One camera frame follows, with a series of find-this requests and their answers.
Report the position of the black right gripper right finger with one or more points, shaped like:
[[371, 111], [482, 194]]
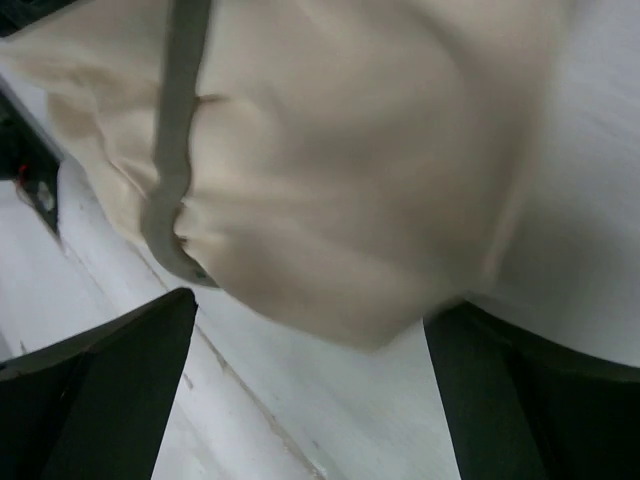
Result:
[[519, 406]]

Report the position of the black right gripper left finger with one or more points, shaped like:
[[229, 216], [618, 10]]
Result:
[[96, 405]]

